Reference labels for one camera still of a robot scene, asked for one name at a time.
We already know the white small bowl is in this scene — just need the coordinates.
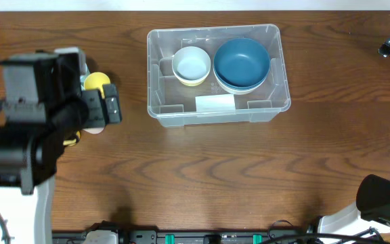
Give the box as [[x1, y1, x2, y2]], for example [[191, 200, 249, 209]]
[[172, 60, 211, 86]]

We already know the yellow small bowl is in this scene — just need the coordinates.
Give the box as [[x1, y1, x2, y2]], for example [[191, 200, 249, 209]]
[[178, 78, 204, 87]]

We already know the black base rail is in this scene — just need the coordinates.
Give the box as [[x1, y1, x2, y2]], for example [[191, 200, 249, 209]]
[[52, 221, 304, 244]]

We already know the clear plastic storage container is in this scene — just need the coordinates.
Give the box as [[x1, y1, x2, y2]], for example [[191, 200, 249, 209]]
[[147, 24, 291, 127]]

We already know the dark blue bowl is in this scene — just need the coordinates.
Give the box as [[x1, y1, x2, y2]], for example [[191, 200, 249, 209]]
[[213, 37, 271, 88], [213, 66, 270, 95]]

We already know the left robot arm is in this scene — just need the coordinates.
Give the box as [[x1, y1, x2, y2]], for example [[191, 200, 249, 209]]
[[0, 47, 122, 243]]

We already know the pink cup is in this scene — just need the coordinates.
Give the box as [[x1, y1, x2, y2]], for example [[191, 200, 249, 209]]
[[83, 127, 104, 134]]

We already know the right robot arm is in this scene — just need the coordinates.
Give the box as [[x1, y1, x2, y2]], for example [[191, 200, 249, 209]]
[[314, 174, 390, 237]]

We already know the light grey small bowl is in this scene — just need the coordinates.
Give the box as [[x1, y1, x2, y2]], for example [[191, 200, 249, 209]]
[[171, 46, 211, 86]]

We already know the beige large bowl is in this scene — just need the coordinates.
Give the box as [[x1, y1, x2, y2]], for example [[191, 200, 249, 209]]
[[216, 77, 265, 95]]

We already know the yellow cup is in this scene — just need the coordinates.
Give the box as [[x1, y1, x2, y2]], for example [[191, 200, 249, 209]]
[[83, 72, 110, 98], [63, 131, 81, 146]]

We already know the right black cable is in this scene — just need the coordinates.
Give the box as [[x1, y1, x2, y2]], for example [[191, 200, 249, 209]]
[[259, 219, 385, 244]]

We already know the light blue cup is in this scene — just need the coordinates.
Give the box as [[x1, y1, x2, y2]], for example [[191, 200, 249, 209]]
[[80, 63, 90, 83]]

